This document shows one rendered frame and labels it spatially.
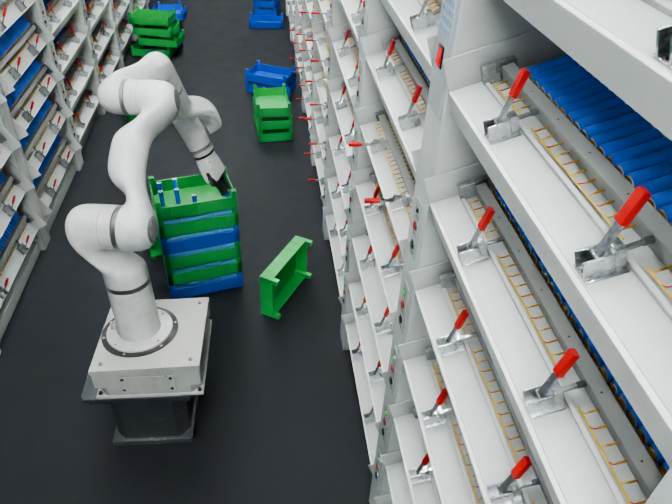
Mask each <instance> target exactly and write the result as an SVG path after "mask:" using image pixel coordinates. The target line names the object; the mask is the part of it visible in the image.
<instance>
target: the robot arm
mask: <svg viewBox="0 0 672 504"><path fill-rule="evenodd" d="M97 98H98V101H99V103H100V105H101V106H102V108H104V109H105V110H106V111H108V112H110V113H113V114H119V115H137V117H136V118H135V119H134V120H132V121H131V122H129V123H128V124H126V125H125V126H123V127H122V128H120V129H119V130H118V131H117V132H116V133H115V135H114V137H113V139H112V143H111V147H110V152H109V158H108V173H109V176H110V179H111V180H112V182H113V183H114V185H115V186H116V187H117V188H119V189H120V190H121V191H122V192H123V193H124V194H125V196H126V202H125V204H124V205H110V204H83V205H79V206H77V207H75V208H73V209H72V210H71V211H70V212H69V214H68V215H67V218H66V221H65V233H66V236H67V239H68V241H69V243H70V244H71V246H72V247H73V248H74V250H75V251H76V252H77V253H78V254H79V255H80V256H82V257H83V258H84V259H85V260H86V261H88V262H89V263H90V264H91V265H93V266H94V267H95V268H96V269H97V270H99V271H100V272H101V274H102V276H103V279H104V283H105V286H106V290H107V293H108V297H109V301H110V304H111V308H112V311H113V315H114V318H115V320H114V321H110V326H109V327H108V329H107V333H106V337H107V341H108V343H109V345H110V346H111V347H113V348H114V349H116V350H118V351H121V352H127V353H136V352H143V351H146V350H149V349H152V348H154V347H156V346H158V345H160V344H161V343H162V342H164V341H165V340H166V339H167V338H168V337H169V335H170V334H171V332H172V329H173V322H172V319H171V317H170V315H169V314H167V313H166V312H165V311H163V310H160V309H157V306H156V301H155V297H154V292H153V288H152V283H151V279H150V274H149V270H148V266H147V264H146V262H145V260H144V259H143V258H142V257H140V256H139V255H138V254H136V253H134V252H138V251H144V250H147V249H149V248H150V247H151V246H152V245H153V244H154V243H155V241H156V240H157V237H158V222H157V219H156V216H155V213H154V210H153V208H152V205H151V202H150V200H149V196H148V193H147V187H146V168H147V162H148V157H149V152H150V147H151V144H152V142H153V141H154V139H155V138H156V137H157V136H158V135H159V134H160V133H161V132H162V131H163V130H164V129H166V128H167V127H168V126H169V125H170V124H171V123H173V124H174V126H175V128H176V130H177V131H178V133H179V135H180V136H181V138H182V140H183V141H184V143H185V145H186V146H187V148H188V150H189V152H190V153H191V155H192V157H193V158H195V159H196V162H197V165H198V168H199V170H200V172H201V174H202V176H203V178H204V179H205V181H206V183H207V184H209V183H211V186H212V187H214V186H215V187H216V188H218V190H219V192H220V193H221V195H222V196H223V195H226V194H229V192H228V190H227V189H229V190H230V189H231V188H230V186H229V184H228V182H227V181H226V177H225V174H224V172H225V167H224V165H223V163H222V162H221V160H220V158H219V157H218V155H217V154H216V152H215V151H214V149H213V144H212V143H211V141H210V140H209V138H208V135H210V134H212V133H213V132H215V131H217V130H218V129H220V127H221V126H222V120H221V118H220V116H219V113H218V111H217V109H216V108H215V106H214V105H213V104H212V103H211V102H210V101H208V100H207V99H205V98H203V97H199V96H188V95H187V93H186V91H185V89H184V86H183V84H182V82H181V80H180V78H179V76H178V74H177V72H176V70H175V68H174V66H173V64H172V62H171V61H170V59H169V58H168V57H167V56H166V55H164V54H163V53H160V52H156V51H154V52H150V53H148V54H147V55H145V56H144V57H143V58H142V59H141V60H140V61H139V62H137V63H135V64H133V65H130V66H128V67H125V68H122V69H119V70H117V71H115V72H113V73H111V74H110V75H108V76H107V77H106V78H105V79H104V80H103V81H102V82H101V84H100V85H99V87H98V91H97ZM217 181H218V182H217Z"/></svg>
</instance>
